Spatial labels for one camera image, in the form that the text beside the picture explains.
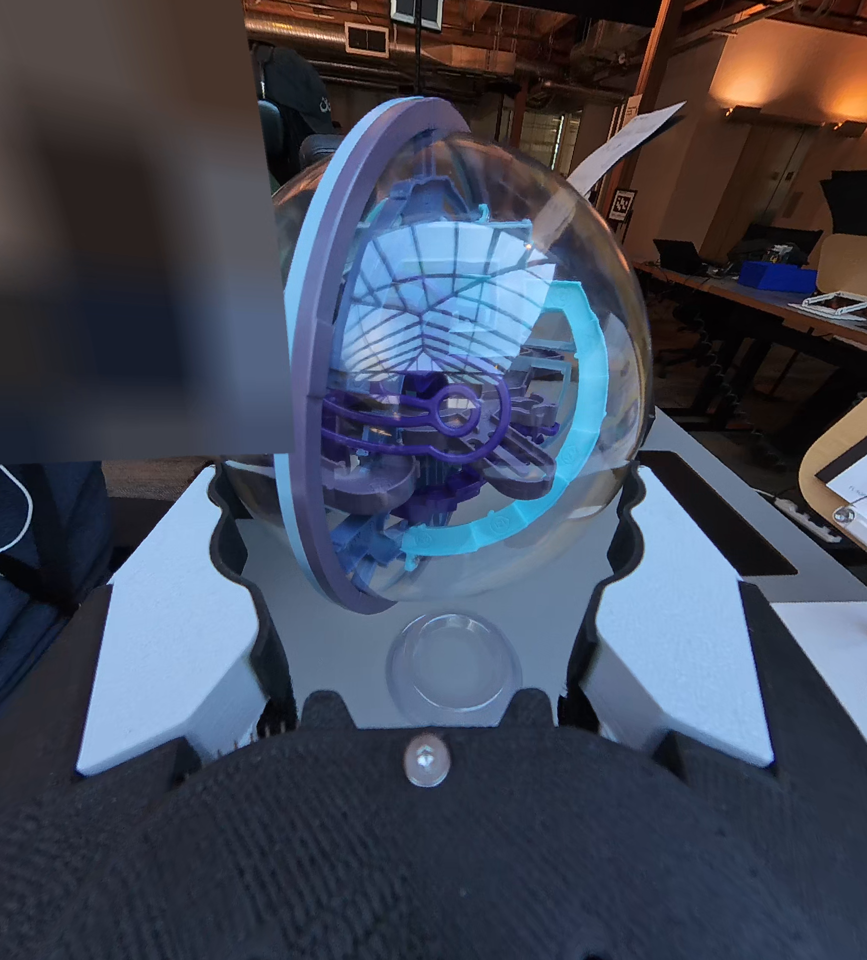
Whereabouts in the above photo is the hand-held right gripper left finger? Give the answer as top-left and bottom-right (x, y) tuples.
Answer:
(75, 463), (300, 777)

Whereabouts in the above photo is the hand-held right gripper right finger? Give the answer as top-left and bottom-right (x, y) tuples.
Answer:
(564, 461), (776, 768)

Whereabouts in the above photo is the clear round ball stand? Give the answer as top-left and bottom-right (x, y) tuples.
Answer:
(386, 611), (523, 711)

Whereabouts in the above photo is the clear plastic maze ball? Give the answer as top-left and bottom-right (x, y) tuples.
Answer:
(272, 96), (657, 618)

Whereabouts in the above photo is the white board stand base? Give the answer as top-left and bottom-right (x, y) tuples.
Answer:
(769, 598), (867, 805)

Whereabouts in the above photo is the person's blue clothing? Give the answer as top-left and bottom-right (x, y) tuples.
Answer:
(0, 460), (114, 755)

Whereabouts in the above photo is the white power strip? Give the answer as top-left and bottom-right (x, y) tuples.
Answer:
(773, 489), (841, 543)

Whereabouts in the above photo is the long wooden table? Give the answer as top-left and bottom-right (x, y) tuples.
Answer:
(632, 258), (867, 355)

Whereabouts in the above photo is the blue plastic bin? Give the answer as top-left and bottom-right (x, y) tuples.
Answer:
(738, 260), (819, 294)

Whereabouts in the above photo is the black laptop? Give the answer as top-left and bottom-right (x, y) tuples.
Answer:
(652, 239), (714, 276)

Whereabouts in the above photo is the rounded plywood panel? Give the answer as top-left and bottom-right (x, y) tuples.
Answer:
(816, 233), (867, 306)

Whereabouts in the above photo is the white paper sheet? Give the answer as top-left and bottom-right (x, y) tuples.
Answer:
(568, 101), (687, 201)

